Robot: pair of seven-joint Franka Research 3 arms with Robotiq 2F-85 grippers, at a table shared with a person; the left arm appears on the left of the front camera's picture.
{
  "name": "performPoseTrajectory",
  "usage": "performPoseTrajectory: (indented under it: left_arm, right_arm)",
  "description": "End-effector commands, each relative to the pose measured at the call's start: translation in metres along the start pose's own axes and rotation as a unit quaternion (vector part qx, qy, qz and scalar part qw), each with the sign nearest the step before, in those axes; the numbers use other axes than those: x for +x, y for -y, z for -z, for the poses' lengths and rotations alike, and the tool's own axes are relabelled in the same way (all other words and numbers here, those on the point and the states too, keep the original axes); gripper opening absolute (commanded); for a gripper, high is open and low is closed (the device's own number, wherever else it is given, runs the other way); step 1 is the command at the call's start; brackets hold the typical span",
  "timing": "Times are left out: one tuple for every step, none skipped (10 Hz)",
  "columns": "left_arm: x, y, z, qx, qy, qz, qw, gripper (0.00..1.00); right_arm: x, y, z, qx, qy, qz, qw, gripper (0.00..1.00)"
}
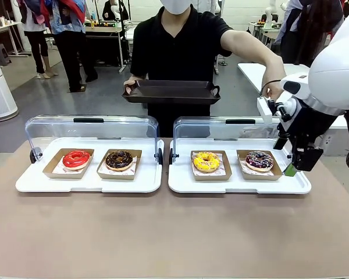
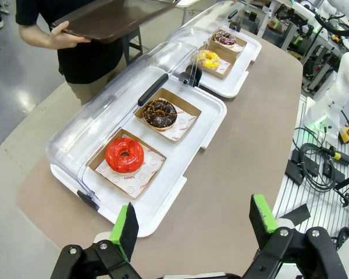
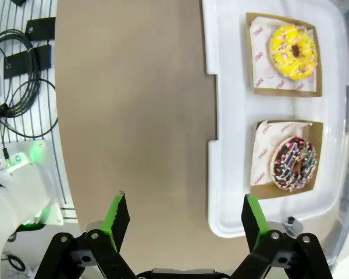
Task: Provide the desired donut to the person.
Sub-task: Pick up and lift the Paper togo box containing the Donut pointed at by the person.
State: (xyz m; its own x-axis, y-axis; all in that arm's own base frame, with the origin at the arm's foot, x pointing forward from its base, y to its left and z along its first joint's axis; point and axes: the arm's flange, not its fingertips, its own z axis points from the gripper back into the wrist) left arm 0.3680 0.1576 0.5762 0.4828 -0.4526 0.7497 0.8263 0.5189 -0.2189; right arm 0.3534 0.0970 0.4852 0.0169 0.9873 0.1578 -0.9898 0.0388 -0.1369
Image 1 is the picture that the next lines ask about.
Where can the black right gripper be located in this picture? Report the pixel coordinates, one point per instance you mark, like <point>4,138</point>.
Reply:
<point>314,128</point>

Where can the purple drizzled donut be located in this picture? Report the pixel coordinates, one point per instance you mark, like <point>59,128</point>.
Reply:
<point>251,162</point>

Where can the purple sprinkled donut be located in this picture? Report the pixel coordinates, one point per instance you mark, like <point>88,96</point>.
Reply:
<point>259,178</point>

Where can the white printed paper liner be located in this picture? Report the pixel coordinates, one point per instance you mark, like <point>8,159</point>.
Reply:
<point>125,173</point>
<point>250,173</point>
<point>215,173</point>
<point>58,170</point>

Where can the dark brown serving tray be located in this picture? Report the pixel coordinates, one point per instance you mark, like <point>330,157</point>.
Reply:
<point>171,93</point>

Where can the red glazed donut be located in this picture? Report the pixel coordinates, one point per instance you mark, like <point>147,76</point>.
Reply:
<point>68,160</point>
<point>64,175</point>

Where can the person's right forearm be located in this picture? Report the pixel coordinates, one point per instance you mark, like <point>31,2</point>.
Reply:
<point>141,78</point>

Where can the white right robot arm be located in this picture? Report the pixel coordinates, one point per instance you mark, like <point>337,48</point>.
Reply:
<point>334,72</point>

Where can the person's left forearm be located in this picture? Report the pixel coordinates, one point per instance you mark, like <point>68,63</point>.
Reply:
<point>274,72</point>

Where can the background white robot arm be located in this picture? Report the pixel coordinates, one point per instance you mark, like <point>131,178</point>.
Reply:
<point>269,17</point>

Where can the yellow sprinkled donut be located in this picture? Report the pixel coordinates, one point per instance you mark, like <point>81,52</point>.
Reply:
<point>199,162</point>
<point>212,178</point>

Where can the person in black shirt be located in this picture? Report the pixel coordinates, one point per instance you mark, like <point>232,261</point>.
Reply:
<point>177,52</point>

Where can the chocolate sprinkled donut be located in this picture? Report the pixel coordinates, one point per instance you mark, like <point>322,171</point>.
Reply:
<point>112,161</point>

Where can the distant person in black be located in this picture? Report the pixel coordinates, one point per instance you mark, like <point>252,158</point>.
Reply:
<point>109,11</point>

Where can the person's left hand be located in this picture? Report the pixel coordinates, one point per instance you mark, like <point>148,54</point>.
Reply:
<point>272,91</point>

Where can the person's right hand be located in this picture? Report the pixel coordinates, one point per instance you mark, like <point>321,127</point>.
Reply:
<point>128,84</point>

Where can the white display tray base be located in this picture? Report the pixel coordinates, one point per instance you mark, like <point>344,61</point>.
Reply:
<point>75,186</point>
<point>235,186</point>

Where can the large white table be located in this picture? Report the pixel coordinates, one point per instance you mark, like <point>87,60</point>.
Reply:
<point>256,75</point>

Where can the bystander in dark long clothes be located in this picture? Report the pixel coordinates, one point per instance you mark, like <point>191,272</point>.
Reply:
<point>308,35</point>

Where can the background white workbench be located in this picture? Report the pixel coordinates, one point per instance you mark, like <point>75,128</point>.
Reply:
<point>259,29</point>

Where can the white face mask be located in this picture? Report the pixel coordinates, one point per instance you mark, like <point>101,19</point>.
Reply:
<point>174,5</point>

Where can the background desk with equipment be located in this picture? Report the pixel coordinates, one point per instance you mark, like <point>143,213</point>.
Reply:
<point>104,30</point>

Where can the bystander in blue patterned shirt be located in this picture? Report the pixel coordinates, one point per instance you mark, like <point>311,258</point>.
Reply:
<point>72,52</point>

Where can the bystander in black leggings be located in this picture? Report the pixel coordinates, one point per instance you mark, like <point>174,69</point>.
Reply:
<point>37,43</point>

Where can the white cylindrical air purifier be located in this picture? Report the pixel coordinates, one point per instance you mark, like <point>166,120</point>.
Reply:
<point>0,87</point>

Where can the grey plastic stool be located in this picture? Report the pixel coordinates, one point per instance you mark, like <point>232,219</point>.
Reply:
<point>1,53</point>

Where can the white desk with small items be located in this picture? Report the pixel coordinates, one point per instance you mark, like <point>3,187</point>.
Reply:
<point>3,29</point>

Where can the white right camera mount bracket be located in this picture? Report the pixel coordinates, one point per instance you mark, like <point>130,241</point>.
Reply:
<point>289,116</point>

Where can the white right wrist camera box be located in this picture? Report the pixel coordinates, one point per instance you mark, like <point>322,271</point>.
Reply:
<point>264,112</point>

